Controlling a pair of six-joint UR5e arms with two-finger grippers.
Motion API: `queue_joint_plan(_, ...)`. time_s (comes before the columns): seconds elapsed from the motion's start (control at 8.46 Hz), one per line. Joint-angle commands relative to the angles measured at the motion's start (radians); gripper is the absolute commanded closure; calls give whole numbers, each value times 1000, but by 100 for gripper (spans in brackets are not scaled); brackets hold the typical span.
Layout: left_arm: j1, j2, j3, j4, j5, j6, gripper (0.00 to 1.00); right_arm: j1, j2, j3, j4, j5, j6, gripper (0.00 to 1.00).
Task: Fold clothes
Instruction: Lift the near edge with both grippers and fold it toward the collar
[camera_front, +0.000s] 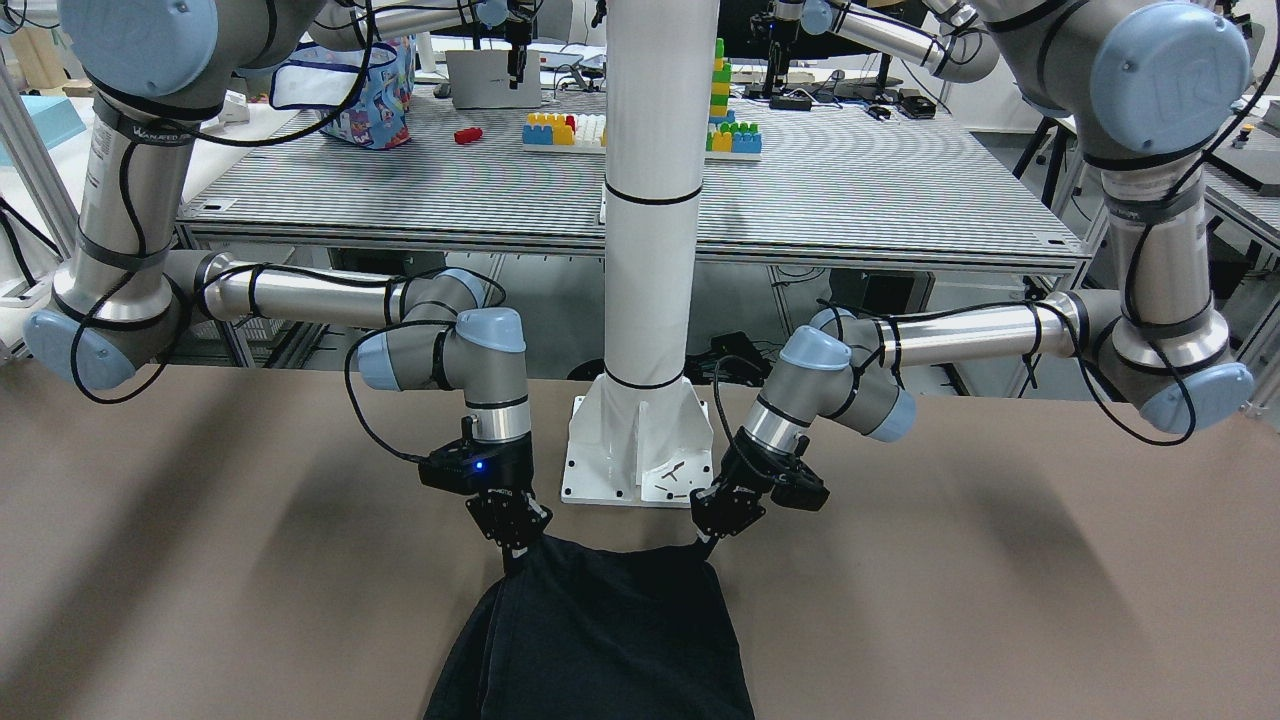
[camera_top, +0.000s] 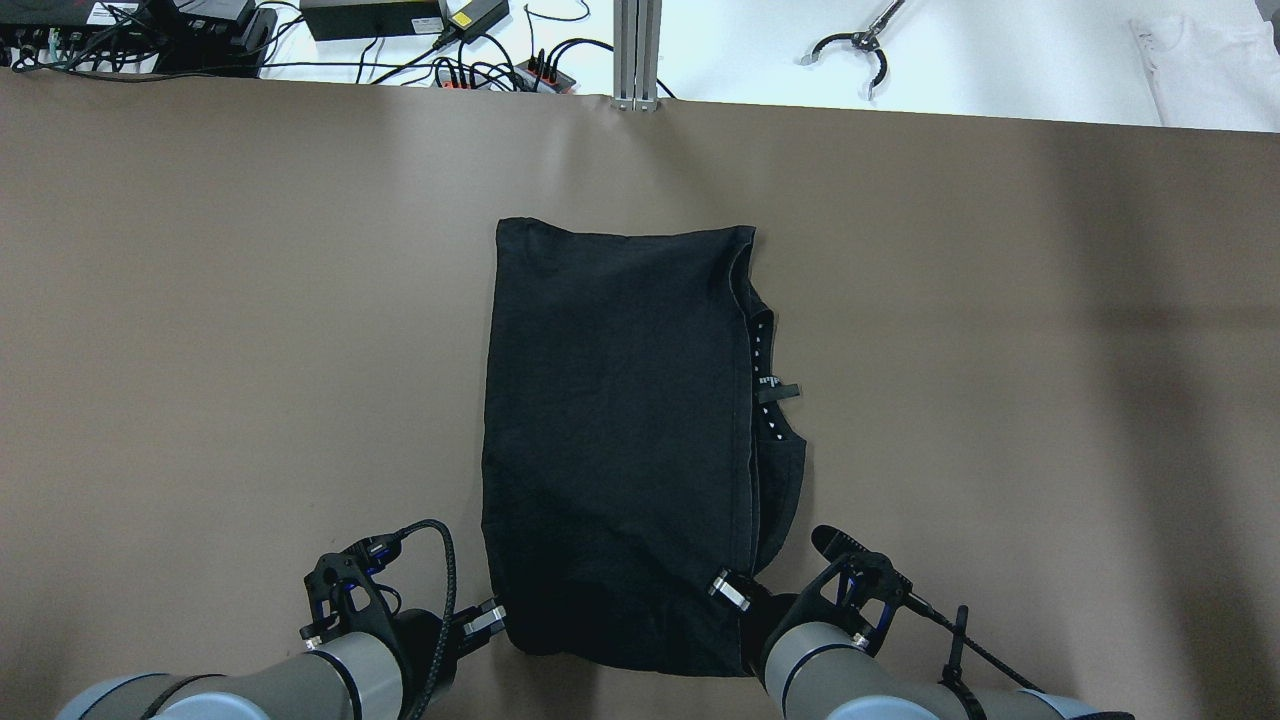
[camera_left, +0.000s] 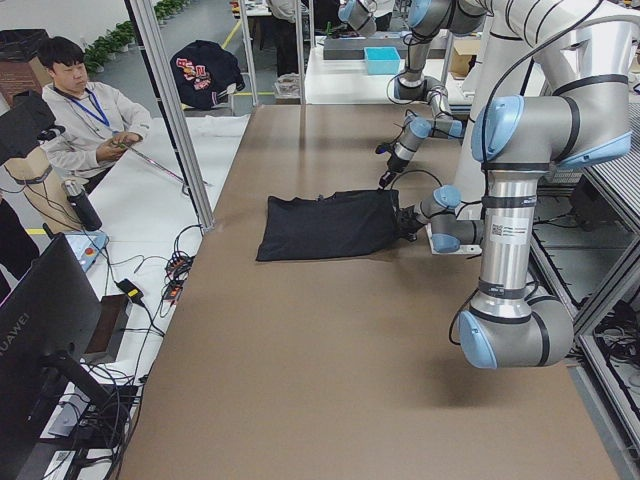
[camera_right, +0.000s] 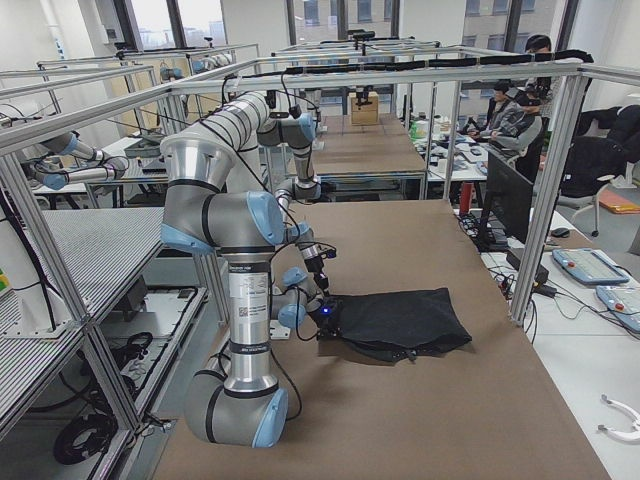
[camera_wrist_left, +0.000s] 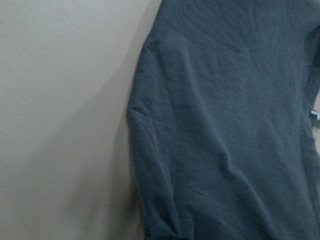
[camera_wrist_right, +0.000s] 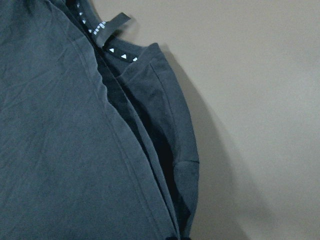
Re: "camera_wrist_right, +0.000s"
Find black printed t-shirt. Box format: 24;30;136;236
0;0;199;240

